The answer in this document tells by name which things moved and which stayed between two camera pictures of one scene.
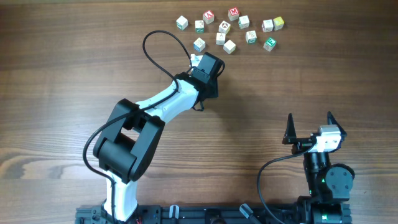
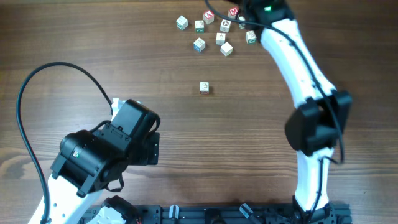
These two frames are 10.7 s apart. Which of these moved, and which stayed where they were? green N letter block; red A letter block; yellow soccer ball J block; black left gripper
Moved: black left gripper
Stayed: red A letter block; green N letter block; yellow soccer ball J block
